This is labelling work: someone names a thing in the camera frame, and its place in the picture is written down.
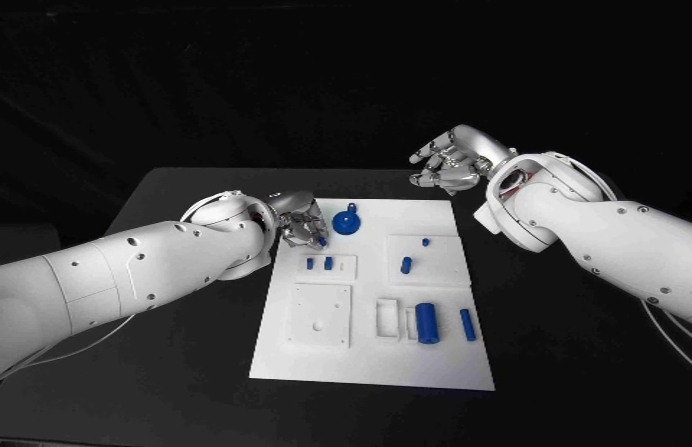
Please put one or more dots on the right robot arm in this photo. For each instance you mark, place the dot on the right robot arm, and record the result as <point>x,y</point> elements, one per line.
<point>594,237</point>

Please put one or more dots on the white task board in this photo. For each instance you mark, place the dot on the white task board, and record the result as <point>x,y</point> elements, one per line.
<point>372,297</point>

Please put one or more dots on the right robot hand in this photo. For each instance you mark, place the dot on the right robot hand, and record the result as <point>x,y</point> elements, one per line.
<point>470,154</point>

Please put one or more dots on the large blue cylinder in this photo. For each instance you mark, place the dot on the large blue cylinder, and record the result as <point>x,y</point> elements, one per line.
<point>427,323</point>

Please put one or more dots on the blue gear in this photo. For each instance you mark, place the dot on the blue gear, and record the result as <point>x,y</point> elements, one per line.
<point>346,222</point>

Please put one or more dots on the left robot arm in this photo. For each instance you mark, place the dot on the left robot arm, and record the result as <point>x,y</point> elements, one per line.
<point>134,274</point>

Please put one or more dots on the short blue cylinder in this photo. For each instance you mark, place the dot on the short blue cylinder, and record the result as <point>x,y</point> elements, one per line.
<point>405,265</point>

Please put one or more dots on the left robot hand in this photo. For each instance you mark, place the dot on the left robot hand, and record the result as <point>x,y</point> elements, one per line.
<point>303,218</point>

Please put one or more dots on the long thin blue cylinder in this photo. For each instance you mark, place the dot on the long thin blue cylinder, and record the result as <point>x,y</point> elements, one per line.
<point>467,324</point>

